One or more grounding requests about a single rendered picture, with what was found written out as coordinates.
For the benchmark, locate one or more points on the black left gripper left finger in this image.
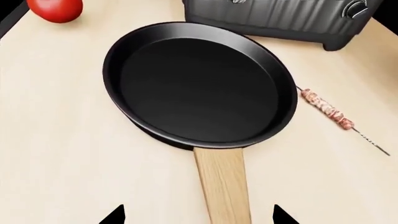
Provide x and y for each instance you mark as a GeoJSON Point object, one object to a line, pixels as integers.
{"type": "Point", "coordinates": [116, 215]}

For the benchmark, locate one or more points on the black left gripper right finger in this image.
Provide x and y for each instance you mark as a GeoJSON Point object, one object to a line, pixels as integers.
{"type": "Point", "coordinates": [283, 215]}

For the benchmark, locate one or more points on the red tomato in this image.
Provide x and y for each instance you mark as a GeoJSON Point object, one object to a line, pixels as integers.
{"type": "Point", "coordinates": [55, 9]}

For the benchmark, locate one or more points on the meat kebab on metal skewer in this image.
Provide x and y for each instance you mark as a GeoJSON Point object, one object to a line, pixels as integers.
{"type": "Point", "coordinates": [329, 110]}

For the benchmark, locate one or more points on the grey toaster appliance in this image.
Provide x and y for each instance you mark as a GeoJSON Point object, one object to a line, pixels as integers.
{"type": "Point", "coordinates": [276, 18]}

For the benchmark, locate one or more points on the black stove knob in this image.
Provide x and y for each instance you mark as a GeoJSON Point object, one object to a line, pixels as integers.
{"type": "Point", "coordinates": [357, 9]}

